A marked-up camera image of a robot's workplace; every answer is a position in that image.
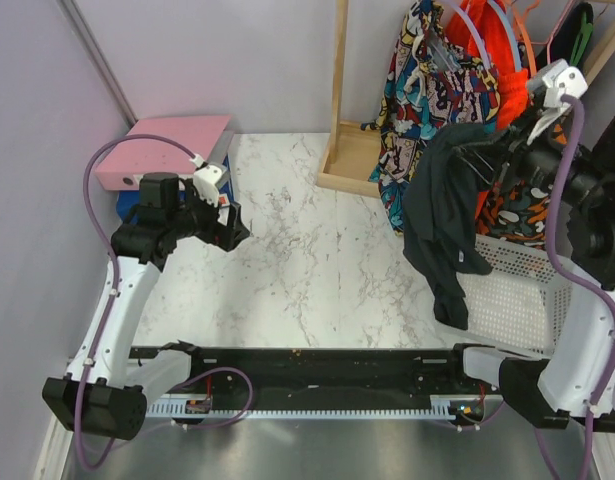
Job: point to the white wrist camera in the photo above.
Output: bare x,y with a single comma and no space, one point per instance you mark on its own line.
208,178
551,83

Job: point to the pink binder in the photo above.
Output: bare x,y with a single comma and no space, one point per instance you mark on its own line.
208,136

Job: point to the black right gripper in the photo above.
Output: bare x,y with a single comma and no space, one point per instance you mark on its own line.
520,151

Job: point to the light blue hanger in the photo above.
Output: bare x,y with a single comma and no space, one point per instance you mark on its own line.
502,16

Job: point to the orange hanger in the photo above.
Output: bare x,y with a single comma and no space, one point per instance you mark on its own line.
521,31

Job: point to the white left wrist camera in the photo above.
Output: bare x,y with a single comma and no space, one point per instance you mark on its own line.
208,178

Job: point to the orange shorts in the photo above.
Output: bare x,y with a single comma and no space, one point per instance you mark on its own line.
507,75

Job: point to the white plastic basket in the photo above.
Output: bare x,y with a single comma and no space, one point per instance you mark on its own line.
520,307

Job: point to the lilac hanger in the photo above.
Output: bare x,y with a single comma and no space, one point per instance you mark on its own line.
483,55

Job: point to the green hanger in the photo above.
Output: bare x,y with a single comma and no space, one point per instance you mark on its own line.
582,34

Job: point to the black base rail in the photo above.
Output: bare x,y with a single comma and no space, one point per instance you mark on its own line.
260,378

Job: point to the wooden clothes rack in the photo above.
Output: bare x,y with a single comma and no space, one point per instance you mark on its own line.
351,153

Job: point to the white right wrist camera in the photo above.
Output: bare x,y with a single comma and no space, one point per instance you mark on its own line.
551,83

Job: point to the blue binder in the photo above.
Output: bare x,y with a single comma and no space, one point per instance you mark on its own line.
127,199

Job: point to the navy ribbed shorts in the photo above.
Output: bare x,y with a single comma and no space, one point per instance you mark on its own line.
572,39

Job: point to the dark navy shorts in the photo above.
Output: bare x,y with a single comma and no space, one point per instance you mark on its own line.
439,218

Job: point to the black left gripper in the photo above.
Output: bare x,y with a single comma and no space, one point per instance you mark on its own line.
225,237

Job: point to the comic print shorts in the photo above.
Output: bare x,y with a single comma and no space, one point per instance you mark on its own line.
430,84

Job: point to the camouflage print shorts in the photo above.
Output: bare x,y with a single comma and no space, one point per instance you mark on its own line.
517,216

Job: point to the white cable duct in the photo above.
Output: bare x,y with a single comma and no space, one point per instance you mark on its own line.
180,407

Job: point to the pink hanger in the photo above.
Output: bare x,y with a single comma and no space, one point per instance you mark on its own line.
544,21

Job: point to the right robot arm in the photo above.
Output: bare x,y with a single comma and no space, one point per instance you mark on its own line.
576,383

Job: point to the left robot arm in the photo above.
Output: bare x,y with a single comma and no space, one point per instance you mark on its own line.
98,395

